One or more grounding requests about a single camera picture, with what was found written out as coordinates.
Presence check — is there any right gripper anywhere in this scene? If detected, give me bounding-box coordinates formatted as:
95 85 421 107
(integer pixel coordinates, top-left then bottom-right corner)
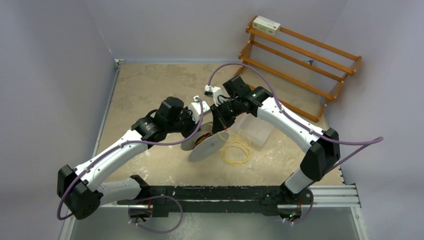
211 98 244 135

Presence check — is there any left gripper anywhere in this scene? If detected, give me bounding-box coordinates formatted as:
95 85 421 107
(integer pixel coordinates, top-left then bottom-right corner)
166 106 203 140

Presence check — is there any white perforated cable spool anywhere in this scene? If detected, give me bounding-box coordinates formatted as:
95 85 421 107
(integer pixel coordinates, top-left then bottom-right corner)
180 121 230 163

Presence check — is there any clear plastic divided tray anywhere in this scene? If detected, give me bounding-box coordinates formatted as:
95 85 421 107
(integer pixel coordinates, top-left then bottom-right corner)
230 113 274 147

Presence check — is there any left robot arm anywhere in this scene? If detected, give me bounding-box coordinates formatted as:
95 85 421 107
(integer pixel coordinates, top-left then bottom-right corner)
56 96 210 221

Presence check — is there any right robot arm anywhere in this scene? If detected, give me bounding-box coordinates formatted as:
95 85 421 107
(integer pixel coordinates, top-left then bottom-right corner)
204 75 340 204

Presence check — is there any wooden shelf rack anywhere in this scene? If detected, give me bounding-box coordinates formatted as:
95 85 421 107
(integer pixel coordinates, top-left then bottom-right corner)
238 15 362 123

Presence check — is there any white green box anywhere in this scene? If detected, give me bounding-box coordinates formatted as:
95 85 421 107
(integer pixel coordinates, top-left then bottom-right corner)
252 15 281 36

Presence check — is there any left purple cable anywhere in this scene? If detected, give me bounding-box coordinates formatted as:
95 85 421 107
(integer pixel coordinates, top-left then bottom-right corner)
56 97 204 221

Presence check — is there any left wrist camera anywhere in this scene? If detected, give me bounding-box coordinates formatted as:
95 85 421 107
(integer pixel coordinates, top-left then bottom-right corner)
188 95 211 124

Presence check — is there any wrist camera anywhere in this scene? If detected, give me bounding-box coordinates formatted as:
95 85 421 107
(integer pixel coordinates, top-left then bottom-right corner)
188 95 211 124
204 85 224 106

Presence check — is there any red cable on spool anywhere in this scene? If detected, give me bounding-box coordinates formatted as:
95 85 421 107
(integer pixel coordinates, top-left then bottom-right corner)
194 132 213 147

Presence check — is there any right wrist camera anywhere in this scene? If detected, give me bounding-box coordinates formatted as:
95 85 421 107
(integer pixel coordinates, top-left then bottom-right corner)
204 85 224 106

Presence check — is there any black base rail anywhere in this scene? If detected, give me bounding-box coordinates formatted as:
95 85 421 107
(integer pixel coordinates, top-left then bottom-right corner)
118 185 313 218

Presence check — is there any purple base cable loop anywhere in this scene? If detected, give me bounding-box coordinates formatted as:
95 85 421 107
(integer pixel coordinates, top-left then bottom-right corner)
127 194 185 235

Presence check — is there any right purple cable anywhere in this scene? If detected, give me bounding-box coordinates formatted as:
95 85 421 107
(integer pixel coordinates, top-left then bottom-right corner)
207 63 384 186

